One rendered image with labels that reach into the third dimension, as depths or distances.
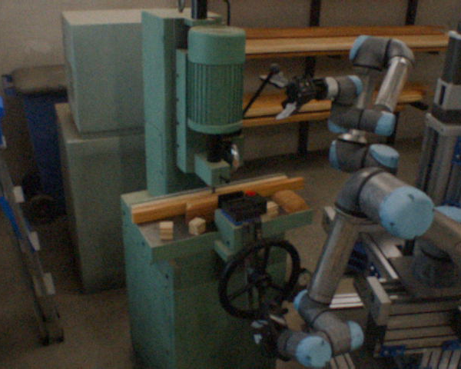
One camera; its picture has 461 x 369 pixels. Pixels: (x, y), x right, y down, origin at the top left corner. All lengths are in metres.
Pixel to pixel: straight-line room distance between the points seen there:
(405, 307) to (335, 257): 0.40
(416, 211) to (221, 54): 0.72
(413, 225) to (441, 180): 0.61
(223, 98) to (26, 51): 2.44
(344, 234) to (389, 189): 0.20
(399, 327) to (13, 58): 3.04
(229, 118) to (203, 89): 0.12
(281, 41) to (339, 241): 2.63
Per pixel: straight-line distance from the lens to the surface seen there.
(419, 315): 1.76
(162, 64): 1.78
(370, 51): 2.07
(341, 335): 1.39
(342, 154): 2.06
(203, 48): 1.56
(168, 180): 1.92
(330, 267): 1.39
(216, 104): 1.60
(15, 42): 3.85
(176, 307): 1.77
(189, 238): 1.64
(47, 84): 3.30
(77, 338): 2.68
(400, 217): 1.20
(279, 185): 1.92
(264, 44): 3.78
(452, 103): 1.77
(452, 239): 1.41
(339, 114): 1.79
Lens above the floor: 1.75
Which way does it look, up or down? 25 degrees down
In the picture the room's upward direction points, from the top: 2 degrees clockwise
